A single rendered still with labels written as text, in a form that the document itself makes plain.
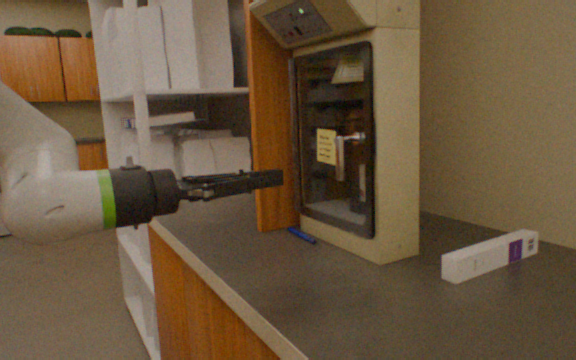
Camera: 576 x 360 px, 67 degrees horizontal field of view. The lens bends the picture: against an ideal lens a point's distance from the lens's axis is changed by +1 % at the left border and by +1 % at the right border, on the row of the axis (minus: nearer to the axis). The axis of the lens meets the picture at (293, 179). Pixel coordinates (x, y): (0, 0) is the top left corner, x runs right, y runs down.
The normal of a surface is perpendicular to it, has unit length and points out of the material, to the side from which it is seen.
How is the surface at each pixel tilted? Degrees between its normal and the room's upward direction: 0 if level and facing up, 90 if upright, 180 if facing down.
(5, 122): 101
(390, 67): 90
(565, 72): 90
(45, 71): 90
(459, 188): 90
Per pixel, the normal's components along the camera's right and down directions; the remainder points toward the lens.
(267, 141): 0.50, 0.12
